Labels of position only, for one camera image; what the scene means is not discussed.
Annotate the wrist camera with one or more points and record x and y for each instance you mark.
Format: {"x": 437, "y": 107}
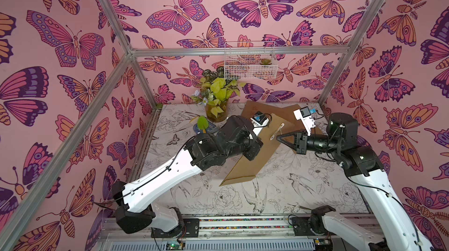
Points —
{"x": 305, "y": 115}
{"x": 259, "y": 121}

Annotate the kraft file bag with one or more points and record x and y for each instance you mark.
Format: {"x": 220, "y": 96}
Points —
{"x": 287, "y": 114}
{"x": 245, "y": 170}
{"x": 251, "y": 108}

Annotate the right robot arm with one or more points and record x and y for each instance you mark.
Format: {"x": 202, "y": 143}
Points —
{"x": 363, "y": 168}

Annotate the white wire basket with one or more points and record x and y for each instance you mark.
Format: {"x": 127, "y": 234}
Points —
{"x": 243, "y": 62}

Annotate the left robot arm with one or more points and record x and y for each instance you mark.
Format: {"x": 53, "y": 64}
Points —
{"x": 136, "y": 208}

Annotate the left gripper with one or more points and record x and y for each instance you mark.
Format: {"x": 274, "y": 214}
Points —
{"x": 254, "y": 147}

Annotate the glass vase with plants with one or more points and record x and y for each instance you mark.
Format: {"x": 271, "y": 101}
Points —
{"x": 214, "y": 92}

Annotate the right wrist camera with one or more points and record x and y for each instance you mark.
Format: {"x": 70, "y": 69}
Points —
{"x": 305, "y": 115}

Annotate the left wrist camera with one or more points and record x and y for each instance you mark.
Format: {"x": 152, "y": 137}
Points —
{"x": 259, "y": 121}

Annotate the aluminium frame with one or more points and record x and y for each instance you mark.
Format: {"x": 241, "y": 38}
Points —
{"x": 48, "y": 109}

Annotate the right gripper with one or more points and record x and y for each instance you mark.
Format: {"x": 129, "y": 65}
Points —
{"x": 301, "y": 142}

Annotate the green item in basket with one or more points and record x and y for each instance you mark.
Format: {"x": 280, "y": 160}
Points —
{"x": 265, "y": 62}

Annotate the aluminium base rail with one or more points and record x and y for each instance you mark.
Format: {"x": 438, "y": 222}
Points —
{"x": 279, "y": 232}

